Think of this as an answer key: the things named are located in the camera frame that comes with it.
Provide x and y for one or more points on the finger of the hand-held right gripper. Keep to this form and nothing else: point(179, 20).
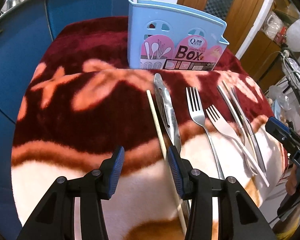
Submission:
point(275, 125)

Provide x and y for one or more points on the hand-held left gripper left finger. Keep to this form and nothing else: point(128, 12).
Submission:
point(117, 170)

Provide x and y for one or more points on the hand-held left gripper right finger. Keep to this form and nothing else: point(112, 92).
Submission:
point(176, 175)

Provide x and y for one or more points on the small steel fork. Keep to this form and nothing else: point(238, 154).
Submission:
point(222, 130)

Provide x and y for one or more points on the large steel fork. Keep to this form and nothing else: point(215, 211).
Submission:
point(197, 115)

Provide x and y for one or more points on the light blue utensil box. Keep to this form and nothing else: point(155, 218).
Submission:
point(140, 25)

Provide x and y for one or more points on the person's right hand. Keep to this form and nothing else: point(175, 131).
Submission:
point(293, 181)

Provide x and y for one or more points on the crumpled clear plastic bag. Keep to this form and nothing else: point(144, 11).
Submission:
point(280, 100)

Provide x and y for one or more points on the slim steel fork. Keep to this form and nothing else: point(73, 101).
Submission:
point(237, 105)

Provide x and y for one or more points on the red floral plush blanket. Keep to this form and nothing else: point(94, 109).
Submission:
point(90, 120)

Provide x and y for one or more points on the wooden shelf unit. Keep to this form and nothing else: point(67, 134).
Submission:
point(262, 52)

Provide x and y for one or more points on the red bottles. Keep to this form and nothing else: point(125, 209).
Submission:
point(281, 35)

